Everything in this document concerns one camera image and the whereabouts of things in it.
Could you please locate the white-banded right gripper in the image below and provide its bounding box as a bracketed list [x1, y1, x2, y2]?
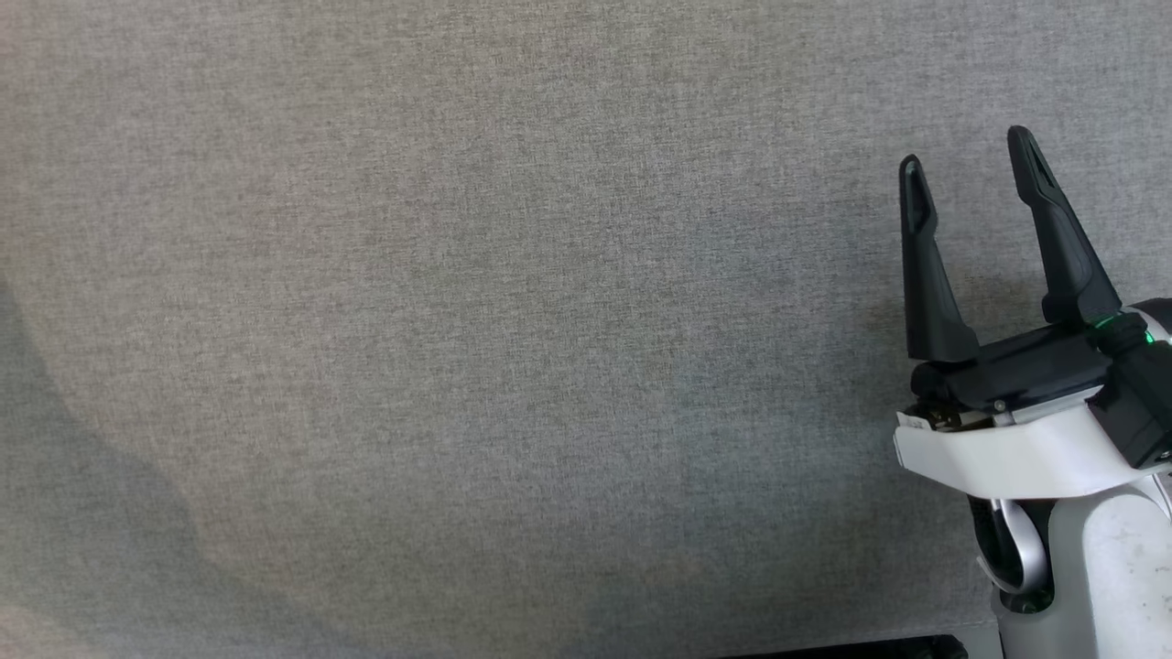
[893, 125, 1172, 502]

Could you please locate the grey fabric sofa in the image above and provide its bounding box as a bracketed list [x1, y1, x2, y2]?
[0, 0, 1172, 659]

